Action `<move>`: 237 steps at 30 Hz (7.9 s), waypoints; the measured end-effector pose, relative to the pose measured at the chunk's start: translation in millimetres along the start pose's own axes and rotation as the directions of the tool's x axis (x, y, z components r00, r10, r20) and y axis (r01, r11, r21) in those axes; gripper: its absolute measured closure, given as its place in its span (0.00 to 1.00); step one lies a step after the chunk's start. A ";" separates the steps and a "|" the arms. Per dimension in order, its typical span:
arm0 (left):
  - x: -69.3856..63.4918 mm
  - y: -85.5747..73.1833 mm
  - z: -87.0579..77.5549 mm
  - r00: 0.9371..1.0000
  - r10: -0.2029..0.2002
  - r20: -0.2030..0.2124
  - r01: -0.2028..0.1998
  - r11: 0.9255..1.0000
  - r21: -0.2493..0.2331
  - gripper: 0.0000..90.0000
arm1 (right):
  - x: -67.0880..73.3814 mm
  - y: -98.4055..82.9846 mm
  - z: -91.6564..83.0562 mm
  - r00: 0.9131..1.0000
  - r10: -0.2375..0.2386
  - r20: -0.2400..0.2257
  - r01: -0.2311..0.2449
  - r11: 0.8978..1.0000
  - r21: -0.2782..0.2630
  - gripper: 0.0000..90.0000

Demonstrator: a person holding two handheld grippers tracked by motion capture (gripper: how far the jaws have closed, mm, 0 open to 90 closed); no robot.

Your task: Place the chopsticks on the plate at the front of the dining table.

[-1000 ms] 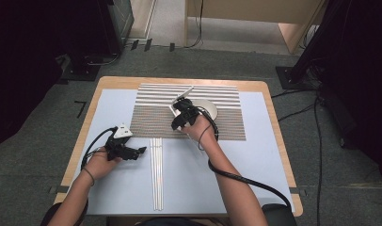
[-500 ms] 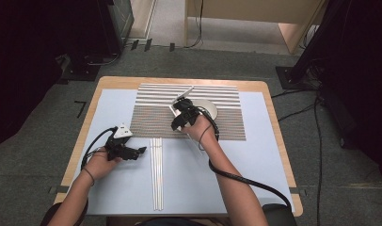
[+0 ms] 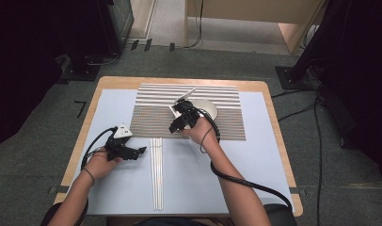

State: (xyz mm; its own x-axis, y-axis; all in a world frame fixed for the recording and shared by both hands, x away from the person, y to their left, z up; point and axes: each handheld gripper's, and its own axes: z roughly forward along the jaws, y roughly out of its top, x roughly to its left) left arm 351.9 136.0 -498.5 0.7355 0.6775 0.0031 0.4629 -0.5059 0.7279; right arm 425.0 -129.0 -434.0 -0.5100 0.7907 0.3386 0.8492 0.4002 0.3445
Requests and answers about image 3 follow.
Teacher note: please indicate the black wrist band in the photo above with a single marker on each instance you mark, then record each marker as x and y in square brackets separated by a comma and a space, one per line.
[91, 176]
[204, 138]

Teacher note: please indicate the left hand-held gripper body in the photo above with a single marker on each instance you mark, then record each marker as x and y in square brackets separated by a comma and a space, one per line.
[118, 147]

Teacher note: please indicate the person's dark clothing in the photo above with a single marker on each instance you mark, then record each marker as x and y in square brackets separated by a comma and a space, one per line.
[179, 222]

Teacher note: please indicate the black angled floor tape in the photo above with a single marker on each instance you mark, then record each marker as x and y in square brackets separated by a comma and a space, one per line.
[82, 108]

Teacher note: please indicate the light wooden desk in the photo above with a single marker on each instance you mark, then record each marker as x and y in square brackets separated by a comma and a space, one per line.
[251, 11]

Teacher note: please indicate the black stand base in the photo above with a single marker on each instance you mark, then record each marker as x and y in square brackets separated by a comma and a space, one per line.
[81, 73]
[284, 78]

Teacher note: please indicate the pale blue table sheet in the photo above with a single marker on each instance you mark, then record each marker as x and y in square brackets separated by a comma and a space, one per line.
[195, 182]

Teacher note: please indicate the grey tape strip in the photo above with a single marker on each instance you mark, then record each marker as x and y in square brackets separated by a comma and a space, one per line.
[57, 189]
[300, 191]

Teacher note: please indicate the row of white chopsticks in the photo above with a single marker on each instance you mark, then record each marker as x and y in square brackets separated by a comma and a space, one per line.
[156, 175]

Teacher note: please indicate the white ceramic chopstick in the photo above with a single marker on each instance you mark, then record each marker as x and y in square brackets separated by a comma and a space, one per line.
[186, 95]

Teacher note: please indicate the white round bowl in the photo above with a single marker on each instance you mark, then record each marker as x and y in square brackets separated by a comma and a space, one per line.
[208, 108]

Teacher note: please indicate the person's left hand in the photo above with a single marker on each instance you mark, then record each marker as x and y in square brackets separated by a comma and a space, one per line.
[99, 166]

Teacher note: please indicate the dark curtain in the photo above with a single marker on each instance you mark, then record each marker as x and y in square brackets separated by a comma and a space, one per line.
[23, 62]
[361, 78]

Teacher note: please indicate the dark monitor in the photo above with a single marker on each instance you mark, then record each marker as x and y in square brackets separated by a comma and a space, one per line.
[120, 22]

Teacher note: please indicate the brown striped woven placemat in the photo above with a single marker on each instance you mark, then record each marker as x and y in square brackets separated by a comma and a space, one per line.
[148, 116]

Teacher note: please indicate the person's right hand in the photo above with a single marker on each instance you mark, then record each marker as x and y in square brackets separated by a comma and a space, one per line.
[201, 133]

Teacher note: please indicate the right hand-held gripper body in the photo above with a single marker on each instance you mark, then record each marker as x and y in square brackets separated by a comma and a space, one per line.
[187, 119]

